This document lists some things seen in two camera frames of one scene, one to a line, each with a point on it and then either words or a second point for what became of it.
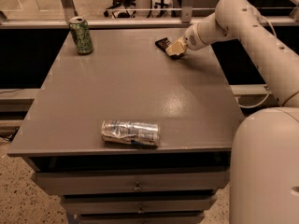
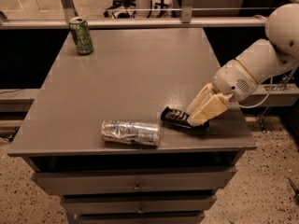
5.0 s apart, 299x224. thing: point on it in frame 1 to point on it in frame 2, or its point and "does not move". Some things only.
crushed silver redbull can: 131,132 does not move
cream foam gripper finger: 173,49 to 206,93
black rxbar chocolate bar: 163,44 to 181,119
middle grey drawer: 158,202 does not move
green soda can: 80,31 does not move
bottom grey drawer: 140,217 does not move
